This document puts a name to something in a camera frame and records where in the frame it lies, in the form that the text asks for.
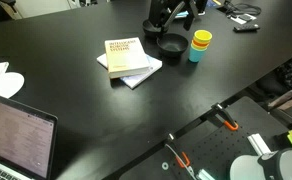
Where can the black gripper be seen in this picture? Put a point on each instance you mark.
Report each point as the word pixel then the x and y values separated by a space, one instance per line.
pixel 159 3

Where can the beige wooden planks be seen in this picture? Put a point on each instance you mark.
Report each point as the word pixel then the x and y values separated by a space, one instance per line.
pixel 284 100

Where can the silver aluminium bracket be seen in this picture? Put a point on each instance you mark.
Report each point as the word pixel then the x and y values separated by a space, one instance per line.
pixel 258 144

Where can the black perforated breadboard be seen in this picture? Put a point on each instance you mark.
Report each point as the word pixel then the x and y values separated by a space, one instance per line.
pixel 219 146

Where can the orange plastic cup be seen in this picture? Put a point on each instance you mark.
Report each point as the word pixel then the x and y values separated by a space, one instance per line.
pixel 199 43

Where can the small silver bracket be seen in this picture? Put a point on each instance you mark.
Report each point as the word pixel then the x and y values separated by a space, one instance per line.
pixel 205 175

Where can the white blue book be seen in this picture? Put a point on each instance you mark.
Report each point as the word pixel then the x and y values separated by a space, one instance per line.
pixel 139 78

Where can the white washer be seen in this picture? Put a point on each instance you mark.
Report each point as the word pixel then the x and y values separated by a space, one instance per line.
pixel 165 165

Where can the white paper plate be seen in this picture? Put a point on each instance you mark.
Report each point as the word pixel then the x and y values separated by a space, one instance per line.
pixel 4 81

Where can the black bowl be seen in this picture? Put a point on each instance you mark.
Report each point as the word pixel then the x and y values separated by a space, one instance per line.
pixel 151 29
pixel 172 45

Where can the yellow robotics textbook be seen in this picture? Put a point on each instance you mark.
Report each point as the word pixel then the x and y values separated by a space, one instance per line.
pixel 126 56

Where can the yellow plastic cup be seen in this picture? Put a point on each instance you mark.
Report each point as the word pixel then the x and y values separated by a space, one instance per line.
pixel 202 35

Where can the blue plastic cup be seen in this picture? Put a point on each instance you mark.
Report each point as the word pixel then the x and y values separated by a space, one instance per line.
pixel 196 55

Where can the lime plastic cup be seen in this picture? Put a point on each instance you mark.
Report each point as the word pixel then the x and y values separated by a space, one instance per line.
pixel 197 47

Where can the black remote control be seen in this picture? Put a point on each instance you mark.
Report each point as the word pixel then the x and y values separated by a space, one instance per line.
pixel 246 27

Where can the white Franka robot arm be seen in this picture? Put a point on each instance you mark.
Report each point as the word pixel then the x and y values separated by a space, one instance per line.
pixel 252 168

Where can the white card with black device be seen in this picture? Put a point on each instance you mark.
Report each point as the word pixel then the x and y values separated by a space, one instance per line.
pixel 242 18

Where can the silver laptop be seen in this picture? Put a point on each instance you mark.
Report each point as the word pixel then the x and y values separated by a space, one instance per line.
pixel 16 140

